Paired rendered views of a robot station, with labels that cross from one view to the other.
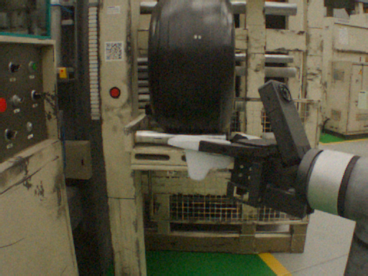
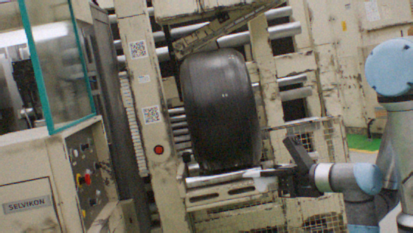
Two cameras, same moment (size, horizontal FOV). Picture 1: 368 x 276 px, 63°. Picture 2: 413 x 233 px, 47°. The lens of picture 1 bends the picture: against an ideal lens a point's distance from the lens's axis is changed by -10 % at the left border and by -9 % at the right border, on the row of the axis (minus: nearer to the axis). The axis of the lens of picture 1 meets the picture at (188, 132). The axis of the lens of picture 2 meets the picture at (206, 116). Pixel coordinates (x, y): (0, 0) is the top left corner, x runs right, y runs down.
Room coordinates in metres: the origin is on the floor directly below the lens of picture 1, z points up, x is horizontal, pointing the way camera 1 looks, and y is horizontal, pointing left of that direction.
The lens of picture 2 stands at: (-0.81, 0.17, 1.38)
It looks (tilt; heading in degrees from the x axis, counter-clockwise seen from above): 6 degrees down; 357
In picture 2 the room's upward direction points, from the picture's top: 11 degrees counter-clockwise
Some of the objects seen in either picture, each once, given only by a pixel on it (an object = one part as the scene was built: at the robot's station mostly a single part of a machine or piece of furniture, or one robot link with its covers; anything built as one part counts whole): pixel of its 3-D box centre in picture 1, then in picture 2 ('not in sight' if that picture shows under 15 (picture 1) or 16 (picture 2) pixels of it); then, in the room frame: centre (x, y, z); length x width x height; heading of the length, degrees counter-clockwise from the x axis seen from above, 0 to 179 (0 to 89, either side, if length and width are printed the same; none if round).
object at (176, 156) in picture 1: (179, 154); (225, 191); (1.19, 0.03, 0.84); 0.36 x 0.09 x 0.06; 85
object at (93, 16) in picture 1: (96, 60); (135, 124); (1.31, 0.37, 1.19); 0.05 x 0.04 x 0.48; 175
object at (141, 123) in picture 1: (140, 129); (184, 176); (1.34, 0.20, 0.90); 0.40 x 0.03 x 0.10; 175
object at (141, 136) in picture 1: (180, 137); (223, 176); (1.19, 0.03, 0.90); 0.35 x 0.05 x 0.05; 85
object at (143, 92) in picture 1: (147, 85); (173, 135); (1.73, 0.21, 1.05); 0.20 x 0.15 x 0.30; 85
